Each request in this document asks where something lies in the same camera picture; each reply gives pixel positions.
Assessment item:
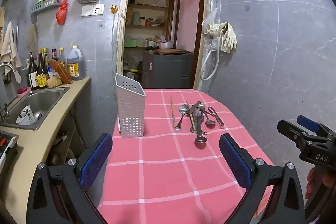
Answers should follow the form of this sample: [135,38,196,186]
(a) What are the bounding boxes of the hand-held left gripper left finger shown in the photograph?
[26,133,113,224]

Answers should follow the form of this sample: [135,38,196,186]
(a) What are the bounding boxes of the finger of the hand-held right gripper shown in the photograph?
[297,115,336,137]
[277,119,317,145]

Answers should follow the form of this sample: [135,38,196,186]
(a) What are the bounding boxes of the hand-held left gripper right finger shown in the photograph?
[219,133,306,224]

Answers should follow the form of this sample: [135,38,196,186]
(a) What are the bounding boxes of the white perforated utensil holder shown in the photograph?
[115,73,147,139]

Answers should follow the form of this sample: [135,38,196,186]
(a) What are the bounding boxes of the wooden chopstick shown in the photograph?
[185,101,196,128]
[170,96,177,128]

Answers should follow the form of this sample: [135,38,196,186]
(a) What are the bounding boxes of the person's right hand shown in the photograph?
[306,167,335,200]

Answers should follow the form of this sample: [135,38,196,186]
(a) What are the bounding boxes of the dark metal tongs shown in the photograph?
[208,106,225,128]

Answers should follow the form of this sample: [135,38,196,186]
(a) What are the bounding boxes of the metal fork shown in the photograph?
[192,111,205,123]

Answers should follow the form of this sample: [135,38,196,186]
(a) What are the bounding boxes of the metal table knife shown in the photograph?
[187,101,202,115]

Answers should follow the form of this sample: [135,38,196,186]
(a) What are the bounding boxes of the pink checked tablecloth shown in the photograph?
[98,88,275,224]

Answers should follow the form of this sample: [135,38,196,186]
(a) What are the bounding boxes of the beige countertop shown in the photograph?
[0,76,91,224]

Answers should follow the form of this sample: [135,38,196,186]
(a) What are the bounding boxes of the steel kitchen sink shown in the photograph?
[0,87,70,131]

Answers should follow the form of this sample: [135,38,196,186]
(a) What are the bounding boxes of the white cup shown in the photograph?
[16,105,36,125]

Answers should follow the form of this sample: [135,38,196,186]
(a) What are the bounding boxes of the brown paper bag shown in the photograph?
[46,76,62,89]

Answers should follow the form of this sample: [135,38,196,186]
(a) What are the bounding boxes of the brown seasoning packet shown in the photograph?
[48,60,73,85]

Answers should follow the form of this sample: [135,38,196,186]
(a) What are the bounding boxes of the large oil jug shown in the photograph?
[67,45,85,81]

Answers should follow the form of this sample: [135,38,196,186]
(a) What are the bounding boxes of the dark sauce bottle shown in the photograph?
[27,52,39,90]

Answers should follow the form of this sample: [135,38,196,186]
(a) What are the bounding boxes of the clear yellow-cap bottle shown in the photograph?
[58,47,66,68]

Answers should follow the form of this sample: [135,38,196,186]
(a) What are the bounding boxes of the grey cabinet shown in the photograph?
[141,52,194,89]

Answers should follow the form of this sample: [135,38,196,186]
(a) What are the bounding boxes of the yellow rubber gloves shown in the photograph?
[205,22,237,53]

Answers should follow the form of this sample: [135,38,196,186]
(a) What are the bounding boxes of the wooden cutting board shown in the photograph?
[153,48,190,55]

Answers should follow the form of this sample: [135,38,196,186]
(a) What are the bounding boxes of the steel faucet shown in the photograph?
[0,62,15,119]

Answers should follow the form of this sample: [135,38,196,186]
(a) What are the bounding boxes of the metal pot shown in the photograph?
[146,38,173,50]

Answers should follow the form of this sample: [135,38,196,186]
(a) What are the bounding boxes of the hanging beige cloth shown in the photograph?
[27,24,37,53]

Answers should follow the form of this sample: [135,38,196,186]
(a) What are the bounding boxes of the hanging beige towel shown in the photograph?
[0,21,23,84]

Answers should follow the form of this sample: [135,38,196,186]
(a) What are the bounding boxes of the red plastic bag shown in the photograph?
[56,0,69,26]

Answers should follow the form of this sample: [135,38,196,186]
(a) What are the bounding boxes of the wooden shelf unit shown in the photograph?
[123,0,176,75]

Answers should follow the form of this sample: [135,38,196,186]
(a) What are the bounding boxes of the white hose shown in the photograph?
[200,34,224,81]

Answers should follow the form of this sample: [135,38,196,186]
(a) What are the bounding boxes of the white cable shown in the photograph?
[112,14,118,77]

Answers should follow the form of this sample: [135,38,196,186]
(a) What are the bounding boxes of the wooden door frame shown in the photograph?
[116,0,215,91]

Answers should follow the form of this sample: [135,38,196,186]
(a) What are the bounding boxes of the white wall socket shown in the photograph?
[92,4,105,16]

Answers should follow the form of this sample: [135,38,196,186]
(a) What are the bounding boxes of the metal wall rack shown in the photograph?
[30,0,62,14]

